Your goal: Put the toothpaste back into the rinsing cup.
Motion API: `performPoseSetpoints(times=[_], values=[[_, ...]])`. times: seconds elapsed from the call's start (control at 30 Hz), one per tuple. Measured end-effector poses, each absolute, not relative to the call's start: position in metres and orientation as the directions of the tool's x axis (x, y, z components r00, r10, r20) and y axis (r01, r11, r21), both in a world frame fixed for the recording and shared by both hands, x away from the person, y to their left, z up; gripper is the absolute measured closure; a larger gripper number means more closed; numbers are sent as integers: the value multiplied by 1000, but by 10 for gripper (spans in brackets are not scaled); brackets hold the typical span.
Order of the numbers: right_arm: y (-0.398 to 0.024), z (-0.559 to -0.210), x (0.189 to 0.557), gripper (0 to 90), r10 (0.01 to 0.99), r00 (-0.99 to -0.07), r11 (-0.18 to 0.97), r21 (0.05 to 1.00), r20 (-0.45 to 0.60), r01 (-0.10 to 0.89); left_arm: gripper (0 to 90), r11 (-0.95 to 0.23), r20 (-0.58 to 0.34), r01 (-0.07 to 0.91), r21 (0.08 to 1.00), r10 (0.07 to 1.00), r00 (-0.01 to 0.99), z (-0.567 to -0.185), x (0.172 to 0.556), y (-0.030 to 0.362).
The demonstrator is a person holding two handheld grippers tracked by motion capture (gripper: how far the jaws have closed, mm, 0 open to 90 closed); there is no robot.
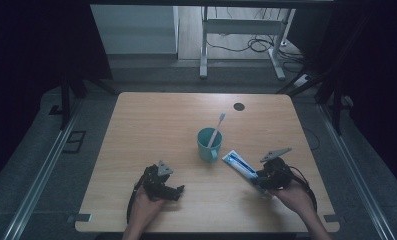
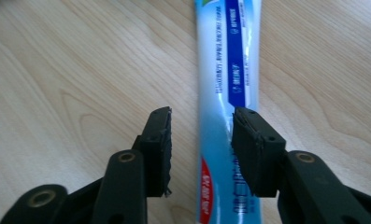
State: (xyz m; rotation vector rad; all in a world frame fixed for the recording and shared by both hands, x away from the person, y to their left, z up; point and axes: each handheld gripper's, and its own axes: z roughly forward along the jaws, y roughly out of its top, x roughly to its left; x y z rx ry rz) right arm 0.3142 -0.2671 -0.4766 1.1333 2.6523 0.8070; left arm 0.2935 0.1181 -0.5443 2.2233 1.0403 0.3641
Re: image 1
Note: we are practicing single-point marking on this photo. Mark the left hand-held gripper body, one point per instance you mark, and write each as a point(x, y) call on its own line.
point(154, 183)

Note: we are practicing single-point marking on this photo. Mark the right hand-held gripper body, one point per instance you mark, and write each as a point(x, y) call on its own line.
point(274, 173)

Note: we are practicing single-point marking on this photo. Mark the white blue toothpaste tube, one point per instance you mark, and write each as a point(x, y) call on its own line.
point(239, 163)

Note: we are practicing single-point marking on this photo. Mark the teal cup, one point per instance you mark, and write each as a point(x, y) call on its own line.
point(208, 148)

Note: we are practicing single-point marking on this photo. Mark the pink toothbrush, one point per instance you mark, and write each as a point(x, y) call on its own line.
point(216, 130)

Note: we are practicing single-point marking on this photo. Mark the person's left hand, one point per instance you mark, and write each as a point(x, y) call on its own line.
point(146, 208)

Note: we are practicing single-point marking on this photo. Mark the person's right hand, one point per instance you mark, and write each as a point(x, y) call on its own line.
point(294, 198)

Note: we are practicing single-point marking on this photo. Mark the dark round table grommet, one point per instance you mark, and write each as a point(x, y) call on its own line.
point(239, 106)

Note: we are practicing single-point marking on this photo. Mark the black metal stand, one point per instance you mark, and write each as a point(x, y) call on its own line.
point(336, 100)
point(65, 100)

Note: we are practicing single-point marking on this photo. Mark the white power strip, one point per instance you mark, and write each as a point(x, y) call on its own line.
point(302, 80)

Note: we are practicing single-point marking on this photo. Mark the white cabinet panel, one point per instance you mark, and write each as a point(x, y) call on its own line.
point(132, 30)

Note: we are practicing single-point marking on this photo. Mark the grey floor rail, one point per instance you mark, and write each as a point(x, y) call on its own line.
point(352, 166)
point(42, 176)

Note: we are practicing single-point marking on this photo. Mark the white metal desk frame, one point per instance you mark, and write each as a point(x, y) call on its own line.
point(204, 50)

